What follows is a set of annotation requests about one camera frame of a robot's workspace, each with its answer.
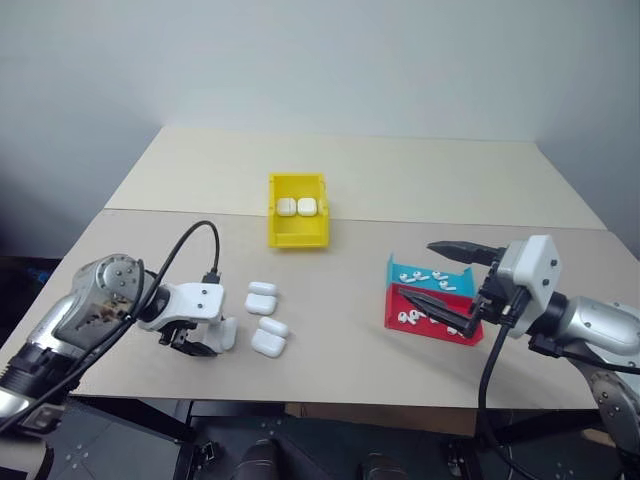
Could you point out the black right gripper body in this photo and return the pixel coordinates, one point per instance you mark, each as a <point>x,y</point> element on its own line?
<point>495,300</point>

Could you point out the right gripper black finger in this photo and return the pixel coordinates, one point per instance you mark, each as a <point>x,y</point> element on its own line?
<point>440,309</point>
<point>460,250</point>

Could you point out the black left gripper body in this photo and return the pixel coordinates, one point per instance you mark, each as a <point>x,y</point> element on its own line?
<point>176,334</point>

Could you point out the white earbud case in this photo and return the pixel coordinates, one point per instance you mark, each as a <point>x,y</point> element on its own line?
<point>227,335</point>
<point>270,337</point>
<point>261,300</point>
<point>307,207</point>
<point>286,207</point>

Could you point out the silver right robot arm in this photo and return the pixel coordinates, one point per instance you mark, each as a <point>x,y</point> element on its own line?
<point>600,325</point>

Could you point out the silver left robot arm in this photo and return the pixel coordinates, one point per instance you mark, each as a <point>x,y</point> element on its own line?
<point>65,320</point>

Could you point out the yellow plastic bin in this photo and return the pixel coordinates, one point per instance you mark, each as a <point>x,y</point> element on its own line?
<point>300,235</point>

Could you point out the closed white earbud case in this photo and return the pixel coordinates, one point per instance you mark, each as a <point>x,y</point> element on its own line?
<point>307,207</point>
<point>286,207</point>

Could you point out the blue plastic tray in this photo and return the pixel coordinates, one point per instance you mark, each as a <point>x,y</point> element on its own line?
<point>462,285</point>

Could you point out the red plastic tray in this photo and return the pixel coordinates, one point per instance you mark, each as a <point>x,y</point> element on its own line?
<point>395,300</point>

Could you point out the brown board under table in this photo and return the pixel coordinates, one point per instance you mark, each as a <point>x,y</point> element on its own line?
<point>380,417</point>

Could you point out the dark rounded shape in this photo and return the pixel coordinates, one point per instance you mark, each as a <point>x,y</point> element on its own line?
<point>381,467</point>
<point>259,462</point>

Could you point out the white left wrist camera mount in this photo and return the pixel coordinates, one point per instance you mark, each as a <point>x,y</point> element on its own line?
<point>192,300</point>

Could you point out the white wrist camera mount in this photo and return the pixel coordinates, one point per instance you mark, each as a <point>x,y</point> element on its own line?
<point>192,300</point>
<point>535,280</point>

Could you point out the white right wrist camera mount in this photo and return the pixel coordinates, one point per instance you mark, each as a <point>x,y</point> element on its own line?
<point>535,280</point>

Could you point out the black table frame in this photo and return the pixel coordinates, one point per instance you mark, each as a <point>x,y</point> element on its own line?
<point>150,417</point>

